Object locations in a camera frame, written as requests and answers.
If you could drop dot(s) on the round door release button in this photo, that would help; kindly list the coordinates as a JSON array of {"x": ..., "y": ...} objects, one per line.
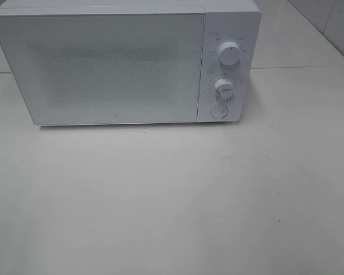
[{"x": 219, "y": 111}]

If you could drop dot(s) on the white timer knob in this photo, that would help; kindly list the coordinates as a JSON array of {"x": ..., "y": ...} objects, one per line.
[{"x": 224, "y": 88}]

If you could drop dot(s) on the white microwave door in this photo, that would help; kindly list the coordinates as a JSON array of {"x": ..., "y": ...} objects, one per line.
[{"x": 106, "y": 69}]

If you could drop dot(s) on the upper white power knob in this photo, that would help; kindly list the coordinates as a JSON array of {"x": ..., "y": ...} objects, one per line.
[{"x": 229, "y": 53}]

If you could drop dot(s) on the white microwave oven body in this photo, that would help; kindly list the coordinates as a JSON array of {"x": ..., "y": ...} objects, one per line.
[{"x": 237, "y": 21}]

